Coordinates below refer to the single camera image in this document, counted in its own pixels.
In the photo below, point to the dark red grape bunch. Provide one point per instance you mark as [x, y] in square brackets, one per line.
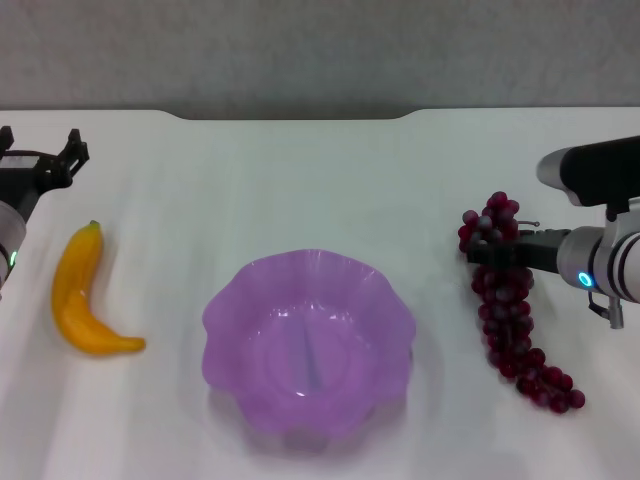
[505, 310]

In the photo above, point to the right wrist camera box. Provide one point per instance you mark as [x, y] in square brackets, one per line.
[595, 170]

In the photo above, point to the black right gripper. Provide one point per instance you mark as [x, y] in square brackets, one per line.
[542, 250]

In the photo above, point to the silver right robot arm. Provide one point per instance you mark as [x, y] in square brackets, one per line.
[600, 260]

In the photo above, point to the purple translucent wavy bowl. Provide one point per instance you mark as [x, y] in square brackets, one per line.
[310, 350]

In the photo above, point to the yellow banana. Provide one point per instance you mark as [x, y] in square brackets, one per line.
[75, 280]

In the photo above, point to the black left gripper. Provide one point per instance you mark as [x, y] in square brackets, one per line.
[20, 187]

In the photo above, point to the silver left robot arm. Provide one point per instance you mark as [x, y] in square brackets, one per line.
[7, 235]

